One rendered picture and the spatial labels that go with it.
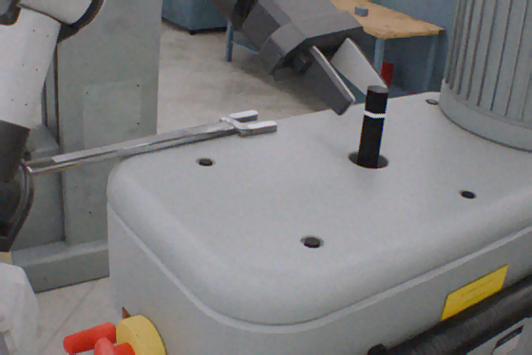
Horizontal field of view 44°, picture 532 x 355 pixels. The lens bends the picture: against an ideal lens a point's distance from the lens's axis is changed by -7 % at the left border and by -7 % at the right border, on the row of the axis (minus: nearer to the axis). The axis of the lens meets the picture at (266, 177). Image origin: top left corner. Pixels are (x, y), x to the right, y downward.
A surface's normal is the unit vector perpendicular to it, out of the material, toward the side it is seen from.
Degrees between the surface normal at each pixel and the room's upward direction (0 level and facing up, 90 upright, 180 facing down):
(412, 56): 90
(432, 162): 0
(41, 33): 79
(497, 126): 90
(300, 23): 30
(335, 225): 0
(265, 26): 90
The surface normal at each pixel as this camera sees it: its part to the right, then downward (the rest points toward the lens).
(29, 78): 0.75, 0.17
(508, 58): -0.64, 0.29
